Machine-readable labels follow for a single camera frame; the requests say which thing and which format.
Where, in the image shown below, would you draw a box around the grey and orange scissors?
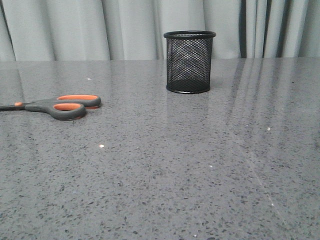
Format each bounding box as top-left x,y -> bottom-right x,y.
0,94 -> 101,121

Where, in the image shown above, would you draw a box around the black mesh pen holder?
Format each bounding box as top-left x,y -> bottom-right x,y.
163,30 -> 216,94

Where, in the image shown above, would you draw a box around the grey curtain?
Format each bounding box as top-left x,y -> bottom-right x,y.
0,0 -> 320,62

